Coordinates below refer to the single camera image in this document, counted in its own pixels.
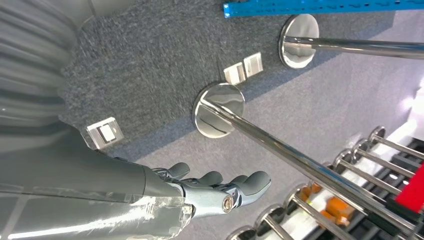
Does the blue metal shelf rack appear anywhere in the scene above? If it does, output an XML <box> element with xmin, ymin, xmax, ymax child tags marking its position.
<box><xmin>223</xmin><ymin>0</ymin><xmax>424</xmax><ymax>19</ymax></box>

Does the black stanchion storage rack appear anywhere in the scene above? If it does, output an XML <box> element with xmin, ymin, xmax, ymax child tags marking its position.
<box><xmin>308</xmin><ymin>139</ymin><xmax>424</xmax><ymax>240</ymax></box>

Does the red barrier belt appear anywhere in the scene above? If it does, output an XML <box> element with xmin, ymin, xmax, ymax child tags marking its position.
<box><xmin>395</xmin><ymin>163</ymin><xmax>424</xmax><ymax>214</ymax></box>

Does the chrome stanchion post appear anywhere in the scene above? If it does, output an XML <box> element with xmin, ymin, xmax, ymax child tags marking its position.
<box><xmin>368</xmin><ymin>125</ymin><xmax>424</xmax><ymax>161</ymax></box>
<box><xmin>254</xmin><ymin>205</ymin><xmax>296</xmax><ymax>240</ymax></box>
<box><xmin>351</xmin><ymin>138</ymin><xmax>417</xmax><ymax>179</ymax></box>
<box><xmin>284</xmin><ymin>183</ymin><xmax>357</xmax><ymax>240</ymax></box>
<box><xmin>192</xmin><ymin>82</ymin><xmax>424</xmax><ymax>239</ymax></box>
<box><xmin>278</xmin><ymin>13</ymin><xmax>424</xmax><ymax>69</ymax></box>
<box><xmin>332</xmin><ymin>149</ymin><xmax>403</xmax><ymax>196</ymax></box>

